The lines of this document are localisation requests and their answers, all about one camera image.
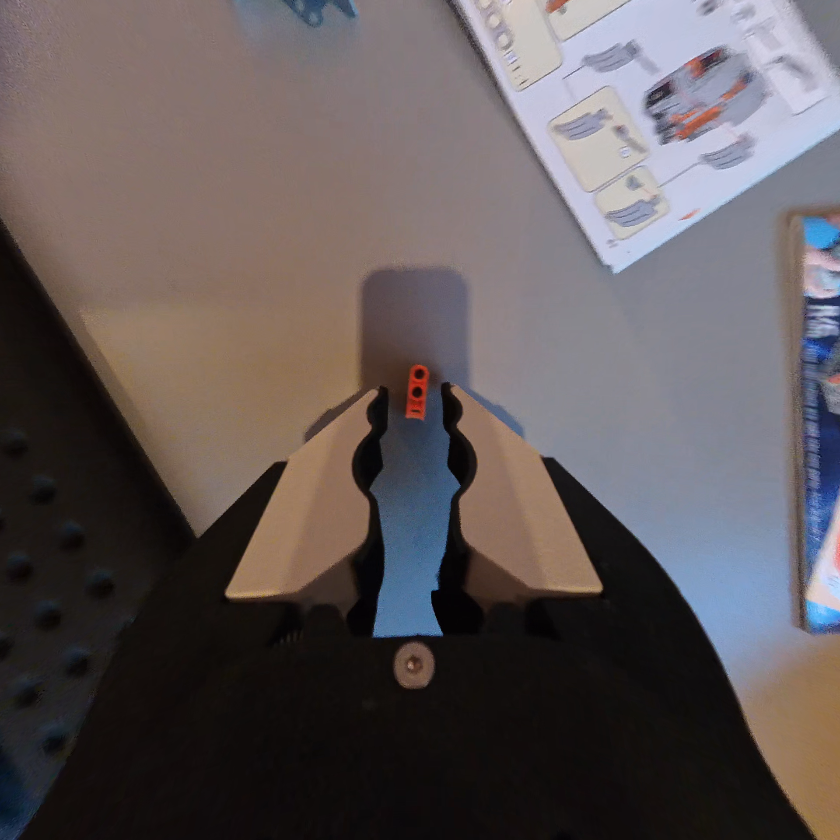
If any black perforated panel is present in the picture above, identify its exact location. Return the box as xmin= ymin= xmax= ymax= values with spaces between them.
xmin=0 ymin=220 xmax=198 ymax=840

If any open instruction booklet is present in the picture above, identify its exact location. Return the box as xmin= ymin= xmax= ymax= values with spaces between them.
xmin=449 ymin=0 xmax=831 ymax=273

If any grey curved panel piece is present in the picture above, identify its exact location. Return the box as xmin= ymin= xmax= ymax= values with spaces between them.
xmin=230 ymin=0 xmax=358 ymax=27

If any blue robot kit box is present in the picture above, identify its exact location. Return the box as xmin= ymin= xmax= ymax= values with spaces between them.
xmin=787 ymin=210 xmax=840 ymax=634

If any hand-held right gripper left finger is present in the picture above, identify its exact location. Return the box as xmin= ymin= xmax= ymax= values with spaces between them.
xmin=225 ymin=386 xmax=388 ymax=636

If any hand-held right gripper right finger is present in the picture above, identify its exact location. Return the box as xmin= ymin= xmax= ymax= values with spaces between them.
xmin=430 ymin=382 xmax=603 ymax=636

